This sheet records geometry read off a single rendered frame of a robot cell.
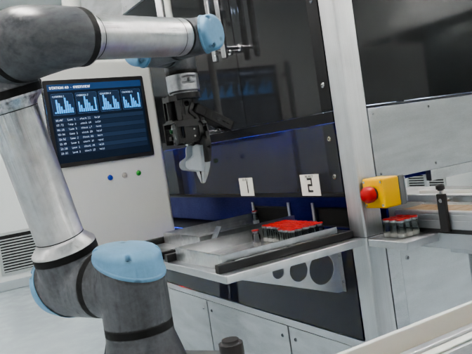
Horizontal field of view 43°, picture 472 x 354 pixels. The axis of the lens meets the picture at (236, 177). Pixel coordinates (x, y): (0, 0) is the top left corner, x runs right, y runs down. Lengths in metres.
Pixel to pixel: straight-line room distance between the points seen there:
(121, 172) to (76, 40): 1.36
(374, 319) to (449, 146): 0.53
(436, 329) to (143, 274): 0.52
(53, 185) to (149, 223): 1.31
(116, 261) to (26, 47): 0.35
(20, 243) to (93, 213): 4.61
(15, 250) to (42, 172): 5.77
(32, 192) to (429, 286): 1.09
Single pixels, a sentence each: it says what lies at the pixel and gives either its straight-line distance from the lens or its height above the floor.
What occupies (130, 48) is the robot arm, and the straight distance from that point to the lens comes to 1.07.
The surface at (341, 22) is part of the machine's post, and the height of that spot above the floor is 1.42.
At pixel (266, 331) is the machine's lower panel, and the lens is 2.05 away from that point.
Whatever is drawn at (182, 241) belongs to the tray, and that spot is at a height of 0.89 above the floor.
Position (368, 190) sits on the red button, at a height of 1.01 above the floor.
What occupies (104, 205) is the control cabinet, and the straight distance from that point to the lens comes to 2.25.
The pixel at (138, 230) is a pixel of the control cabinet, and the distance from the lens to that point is 2.32.
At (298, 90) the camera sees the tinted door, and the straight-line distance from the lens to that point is 1.68.
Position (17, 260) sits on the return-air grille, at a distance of 6.83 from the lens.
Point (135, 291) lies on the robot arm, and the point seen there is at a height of 0.95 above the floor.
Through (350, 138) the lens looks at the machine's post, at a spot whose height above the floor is 1.14.
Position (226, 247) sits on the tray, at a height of 0.88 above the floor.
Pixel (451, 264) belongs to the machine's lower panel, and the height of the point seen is 0.74.
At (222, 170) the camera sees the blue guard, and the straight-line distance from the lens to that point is 2.07.
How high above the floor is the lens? 1.16
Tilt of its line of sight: 3 degrees down
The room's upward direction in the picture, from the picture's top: 9 degrees counter-clockwise
